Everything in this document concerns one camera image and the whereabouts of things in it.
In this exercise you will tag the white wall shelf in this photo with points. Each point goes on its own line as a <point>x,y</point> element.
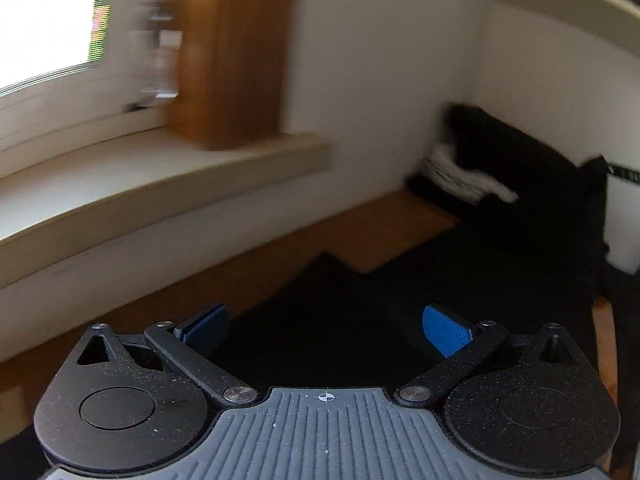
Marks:
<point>575,5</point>

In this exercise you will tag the white window frame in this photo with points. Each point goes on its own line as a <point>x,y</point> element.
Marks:
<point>50,105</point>

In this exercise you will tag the white patterned cloth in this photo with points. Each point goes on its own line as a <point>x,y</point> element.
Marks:
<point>465,175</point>

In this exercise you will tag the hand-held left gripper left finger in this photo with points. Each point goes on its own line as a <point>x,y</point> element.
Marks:
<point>207,325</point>

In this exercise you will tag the folded black garment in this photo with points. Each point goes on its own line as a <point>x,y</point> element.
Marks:
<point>525,160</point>

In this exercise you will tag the beige window sill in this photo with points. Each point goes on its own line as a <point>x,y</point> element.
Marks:
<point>150,195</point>

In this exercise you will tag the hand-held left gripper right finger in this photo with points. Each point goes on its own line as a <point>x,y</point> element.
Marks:
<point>445,332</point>

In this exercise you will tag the wooden window trim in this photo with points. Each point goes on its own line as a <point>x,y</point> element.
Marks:
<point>235,50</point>

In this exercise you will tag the black garment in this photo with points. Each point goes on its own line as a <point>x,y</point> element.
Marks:
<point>375,320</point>
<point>525,160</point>

